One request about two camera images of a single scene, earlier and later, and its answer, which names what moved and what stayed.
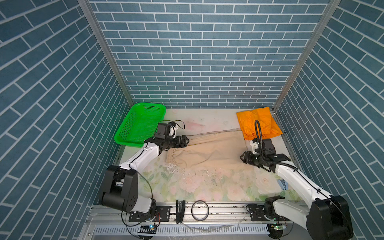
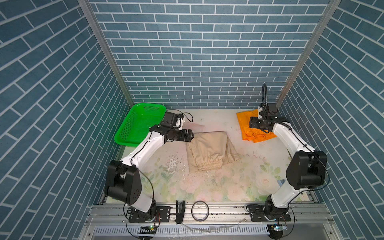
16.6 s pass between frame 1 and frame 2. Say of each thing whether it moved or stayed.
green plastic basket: stayed
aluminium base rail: stayed
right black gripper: moved
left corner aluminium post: stayed
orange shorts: stayed
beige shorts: moved
